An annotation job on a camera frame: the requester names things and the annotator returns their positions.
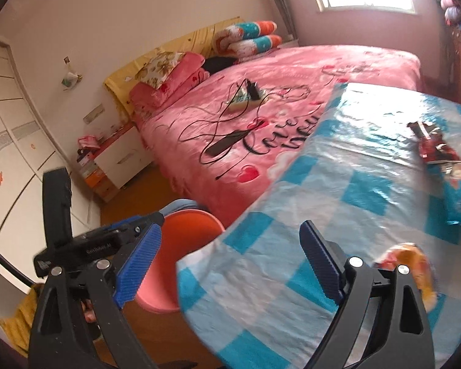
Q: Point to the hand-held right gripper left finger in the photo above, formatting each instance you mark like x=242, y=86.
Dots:
x=138, y=265

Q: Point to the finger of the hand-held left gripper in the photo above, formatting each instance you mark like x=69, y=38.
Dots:
x=138, y=225

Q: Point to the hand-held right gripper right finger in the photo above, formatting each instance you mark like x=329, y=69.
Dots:
x=320, y=265

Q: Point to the orange plastic basin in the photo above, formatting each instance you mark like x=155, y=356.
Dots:
x=184, y=246

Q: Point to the orange snack packet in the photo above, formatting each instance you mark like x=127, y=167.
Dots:
x=415, y=261

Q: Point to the orange cardboard box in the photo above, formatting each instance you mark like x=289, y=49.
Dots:
x=96, y=178

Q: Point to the white wardrobe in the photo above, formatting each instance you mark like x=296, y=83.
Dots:
x=19, y=153

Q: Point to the white red nightstand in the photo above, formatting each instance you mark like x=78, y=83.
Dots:
x=119, y=161

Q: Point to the blue checked tablecloth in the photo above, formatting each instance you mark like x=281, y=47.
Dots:
x=276, y=215

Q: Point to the red packet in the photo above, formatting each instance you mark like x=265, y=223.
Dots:
x=88, y=144

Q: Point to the yellow cloth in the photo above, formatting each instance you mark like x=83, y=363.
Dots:
x=21, y=315

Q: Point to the black phone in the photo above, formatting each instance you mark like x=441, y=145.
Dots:
x=226, y=144

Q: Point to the floral print pillow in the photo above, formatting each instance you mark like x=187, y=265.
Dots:
x=161, y=67

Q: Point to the red snack wrapper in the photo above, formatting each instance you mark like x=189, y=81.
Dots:
x=432, y=148

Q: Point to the folded pink blanket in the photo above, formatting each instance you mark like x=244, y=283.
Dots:
x=184, y=69

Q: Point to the black charger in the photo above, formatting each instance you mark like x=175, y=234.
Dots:
x=252, y=89

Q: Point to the black cloth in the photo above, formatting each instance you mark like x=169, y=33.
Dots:
x=221, y=65

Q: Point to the yellow wooden headboard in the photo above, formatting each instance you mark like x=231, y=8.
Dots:
x=192, y=38

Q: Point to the pink printed bed blanket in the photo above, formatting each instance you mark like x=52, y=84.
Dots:
x=292, y=65

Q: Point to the stack of folded blankets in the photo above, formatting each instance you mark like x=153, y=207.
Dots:
x=453, y=7

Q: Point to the white wall switch plate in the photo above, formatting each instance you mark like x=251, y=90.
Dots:
x=93, y=113

